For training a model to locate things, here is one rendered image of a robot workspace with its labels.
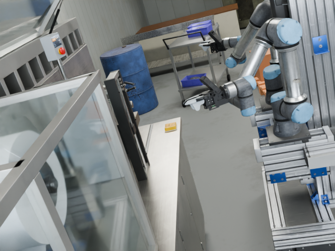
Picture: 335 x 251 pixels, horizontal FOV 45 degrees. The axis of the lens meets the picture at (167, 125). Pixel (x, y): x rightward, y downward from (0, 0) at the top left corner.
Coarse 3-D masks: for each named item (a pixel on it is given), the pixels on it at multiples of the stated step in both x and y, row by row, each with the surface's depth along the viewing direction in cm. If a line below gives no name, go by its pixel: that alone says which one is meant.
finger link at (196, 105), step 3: (201, 96) 189; (192, 99) 189; (186, 102) 189; (189, 102) 188; (192, 102) 188; (195, 102) 188; (198, 102) 189; (201, 102) 189; (192, 105) 189; (195, 105) 189; (198, 105) 189; (195, 108) 189; (198, 108) 189
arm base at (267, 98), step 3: (282, 87) 265; (267, 90) 268; (270, 90) 266; (273, 90) 265; (276, 90) 264; (279, 90) 264; (282, 90) 266; (267, 93) 269; (270, 93) 267; (273, 93) 265; (267, 96) 269; (270, 96) 268; (267, 99) 270; (270, 99) 269; (267, 102) 270; (270, 102) 268
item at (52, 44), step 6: (48, 36) 161; (54, 36) 164; (42, 42) 163; (48, 42) 162; (54, 42) 163; (60, 42) 167; (48, 48) 163; (54, 48) 163; (60, 48) 164; (48, 54) 164; (54, 54) 163; (60, 54) 166; (48, 60) 166; (54, 60) 165
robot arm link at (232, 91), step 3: (225, 84) 193; (228, 84) 192; (231, 84) 192; (228, 87) 191; (231, 87) 191; (234, 87) 191; (228, 90) 191; (231, 90) 191; (234, 90) 191; (228, 93) 192; (231, 93) 191; (234, 93) 192; (231, 96) 193; (234, 96) 194
